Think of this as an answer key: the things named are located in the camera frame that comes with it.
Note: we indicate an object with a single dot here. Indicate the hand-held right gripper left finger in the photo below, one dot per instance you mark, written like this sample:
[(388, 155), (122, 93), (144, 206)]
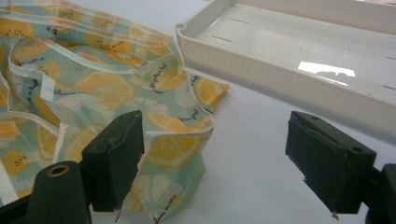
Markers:
[(109, 168)]

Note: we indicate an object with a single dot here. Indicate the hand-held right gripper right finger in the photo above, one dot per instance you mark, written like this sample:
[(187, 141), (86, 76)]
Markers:
[(323, 168)]

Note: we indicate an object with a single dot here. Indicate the white plastic tray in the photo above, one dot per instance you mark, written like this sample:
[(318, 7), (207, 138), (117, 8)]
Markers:
[(280, 59)]

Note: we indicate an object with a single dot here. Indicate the lemon print fabric bag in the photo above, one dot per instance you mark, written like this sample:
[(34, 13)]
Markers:
[(102, 87)]

